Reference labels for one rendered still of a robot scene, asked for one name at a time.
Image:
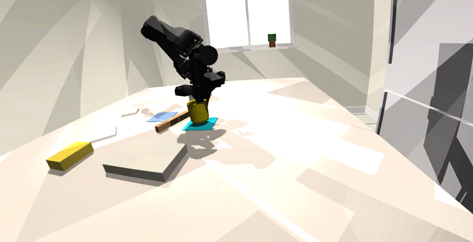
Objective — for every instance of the cream flat box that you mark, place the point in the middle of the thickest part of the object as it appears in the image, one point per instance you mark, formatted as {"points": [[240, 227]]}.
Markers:
{"points": [[146, 160]]}

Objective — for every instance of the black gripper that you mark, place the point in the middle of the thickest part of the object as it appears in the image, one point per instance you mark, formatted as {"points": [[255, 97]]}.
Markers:
{"points": [[198, 92]]}

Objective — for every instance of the tan flat bar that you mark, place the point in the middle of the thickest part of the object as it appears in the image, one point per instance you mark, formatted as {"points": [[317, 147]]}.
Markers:
{"points": [[172, 121]]}

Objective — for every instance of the yellow rectangular block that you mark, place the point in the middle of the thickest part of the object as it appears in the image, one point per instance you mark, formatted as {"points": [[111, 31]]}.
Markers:
{"points": [[69, 156]]}

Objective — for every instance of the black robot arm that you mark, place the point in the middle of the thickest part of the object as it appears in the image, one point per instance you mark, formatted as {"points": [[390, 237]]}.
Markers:
{"points": [[179, 41]]}

